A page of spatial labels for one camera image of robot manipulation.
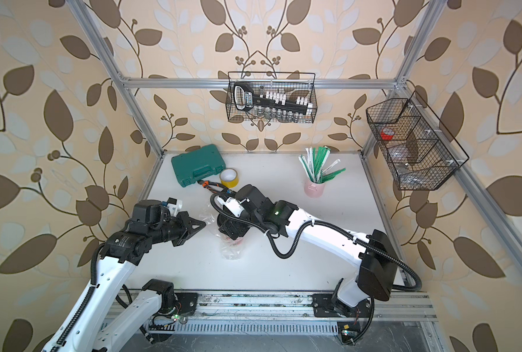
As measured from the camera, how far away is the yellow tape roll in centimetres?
108

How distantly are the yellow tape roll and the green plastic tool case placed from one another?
0.03m

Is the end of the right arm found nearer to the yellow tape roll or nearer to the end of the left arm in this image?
the end of the left arm

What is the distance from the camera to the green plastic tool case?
1.09m

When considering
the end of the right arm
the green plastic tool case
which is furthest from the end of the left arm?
the green plastic tool case
